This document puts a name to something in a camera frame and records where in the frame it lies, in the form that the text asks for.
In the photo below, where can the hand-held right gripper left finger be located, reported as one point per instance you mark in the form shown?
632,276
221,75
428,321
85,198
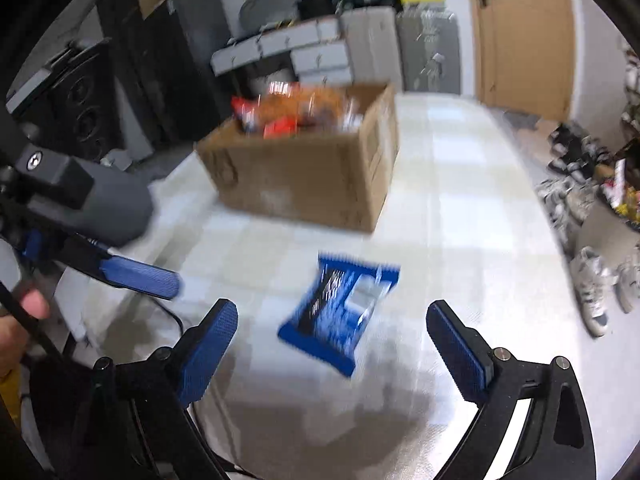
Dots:
210,355

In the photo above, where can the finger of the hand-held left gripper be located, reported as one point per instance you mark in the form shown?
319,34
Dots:
145,275

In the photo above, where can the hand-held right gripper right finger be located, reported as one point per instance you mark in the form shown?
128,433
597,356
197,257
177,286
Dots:
457,355

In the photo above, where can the blue snack packet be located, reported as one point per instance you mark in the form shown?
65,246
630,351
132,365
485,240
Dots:
325,320

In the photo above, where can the red chip bag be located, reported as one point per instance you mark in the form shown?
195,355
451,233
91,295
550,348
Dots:
246,112

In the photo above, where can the brown cardboard box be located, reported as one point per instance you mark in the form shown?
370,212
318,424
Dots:
300,175

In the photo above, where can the red snack packet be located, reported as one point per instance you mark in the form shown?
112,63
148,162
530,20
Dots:
280,129

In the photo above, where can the orange cake pack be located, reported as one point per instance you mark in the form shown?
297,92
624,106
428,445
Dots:
310,105

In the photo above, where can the person's left hand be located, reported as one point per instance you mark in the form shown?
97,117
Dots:
15,345

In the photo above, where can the white sneaker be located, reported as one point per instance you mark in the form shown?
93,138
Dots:
590,290
627,280

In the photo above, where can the pile of shoes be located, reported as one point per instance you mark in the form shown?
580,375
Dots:
570,180

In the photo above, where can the white drawer desk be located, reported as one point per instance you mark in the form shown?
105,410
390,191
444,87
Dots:
300,50

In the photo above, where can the grey plastic chair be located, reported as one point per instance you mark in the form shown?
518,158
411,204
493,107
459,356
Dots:
270,5

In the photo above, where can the silver suitcase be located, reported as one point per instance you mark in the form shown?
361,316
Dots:
430,50

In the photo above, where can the white suitcase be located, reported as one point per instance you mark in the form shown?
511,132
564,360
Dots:
372,45

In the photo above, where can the wooden door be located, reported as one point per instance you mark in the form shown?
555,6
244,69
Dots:
525,35

